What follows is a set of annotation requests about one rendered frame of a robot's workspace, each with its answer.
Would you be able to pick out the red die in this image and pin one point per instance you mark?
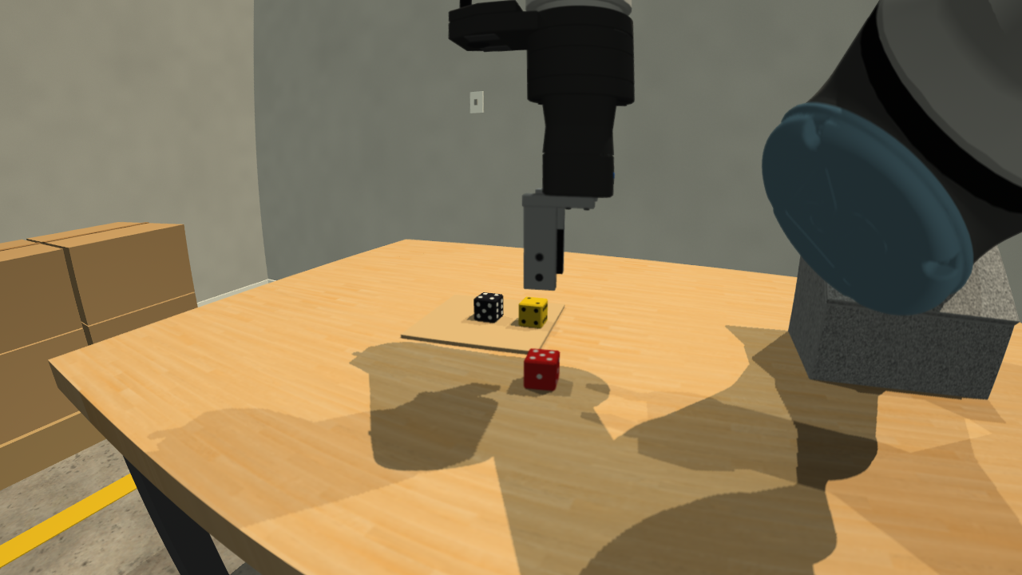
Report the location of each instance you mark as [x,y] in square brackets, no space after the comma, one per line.
[541,369]

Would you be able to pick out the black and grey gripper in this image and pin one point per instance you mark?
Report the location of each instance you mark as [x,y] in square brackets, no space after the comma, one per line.
[580,66]

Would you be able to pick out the yellow die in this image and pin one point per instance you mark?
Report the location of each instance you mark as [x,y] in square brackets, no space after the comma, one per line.
[532,312]

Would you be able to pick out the black die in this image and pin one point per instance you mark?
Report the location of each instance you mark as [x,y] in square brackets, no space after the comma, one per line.
[488,307]

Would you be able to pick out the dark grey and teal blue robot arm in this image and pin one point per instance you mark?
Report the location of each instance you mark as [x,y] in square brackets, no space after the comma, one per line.
[905,168]

